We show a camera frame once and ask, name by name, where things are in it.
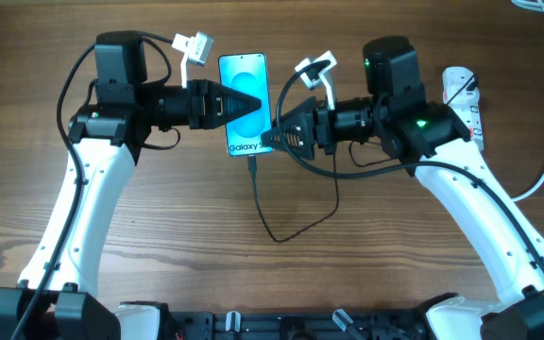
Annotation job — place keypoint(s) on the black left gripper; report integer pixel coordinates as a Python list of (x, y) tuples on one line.
[(209, 116)]

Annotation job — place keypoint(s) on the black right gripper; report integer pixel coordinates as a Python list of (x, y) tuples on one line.
[(315, 123)]

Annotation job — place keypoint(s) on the blue Galaxy S25 smartphone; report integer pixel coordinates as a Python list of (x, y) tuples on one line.
[(247, 75)]

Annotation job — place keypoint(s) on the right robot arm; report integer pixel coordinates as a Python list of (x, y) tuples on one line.
[(432, 144)]

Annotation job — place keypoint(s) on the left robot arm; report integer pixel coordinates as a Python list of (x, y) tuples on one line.
[(55, 296)]

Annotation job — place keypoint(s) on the white power strip socket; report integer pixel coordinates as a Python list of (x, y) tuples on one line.
[(461, 92)]

